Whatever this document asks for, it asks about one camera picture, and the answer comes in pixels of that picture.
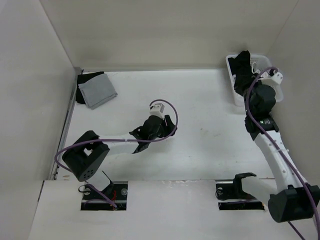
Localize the folded black tank top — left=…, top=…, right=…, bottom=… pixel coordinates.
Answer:
left=75, top=71, right=104, bottom=105

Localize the left metal table rail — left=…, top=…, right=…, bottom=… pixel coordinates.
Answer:
left=47, top=67, right=84, bottom=180

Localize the white plastic basket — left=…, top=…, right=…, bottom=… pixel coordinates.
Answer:
left=225, top=50, right=284, bottom=107

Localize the folded grey tank top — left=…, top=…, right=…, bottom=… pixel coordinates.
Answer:
left=78, top=72, right=118, bottom=110

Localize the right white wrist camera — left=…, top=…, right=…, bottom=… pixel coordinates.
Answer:
left=261, top=72, right=284, bottom=87

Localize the crumpled black tank top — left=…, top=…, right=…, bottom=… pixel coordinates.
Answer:
left=228, top=50, right=258, bottom=97

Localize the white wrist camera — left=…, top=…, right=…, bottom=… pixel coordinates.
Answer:
left=149, top=103, right=165, bottom=119
left=261, top=72, right=284, bottom=87

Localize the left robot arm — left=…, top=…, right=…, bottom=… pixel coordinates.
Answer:
left=62, top=114, right=177, bottom=200

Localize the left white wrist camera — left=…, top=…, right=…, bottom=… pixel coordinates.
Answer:
left=149, top=103, right=165, bottom=119

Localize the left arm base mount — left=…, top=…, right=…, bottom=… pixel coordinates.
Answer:
left=78, top=181, right=129, bottom=211

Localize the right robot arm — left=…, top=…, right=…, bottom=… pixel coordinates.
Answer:
left=231, top=83, right=320, bottom=223

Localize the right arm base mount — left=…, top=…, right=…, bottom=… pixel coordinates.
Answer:
left=215, top=180, right=265, bottom=211

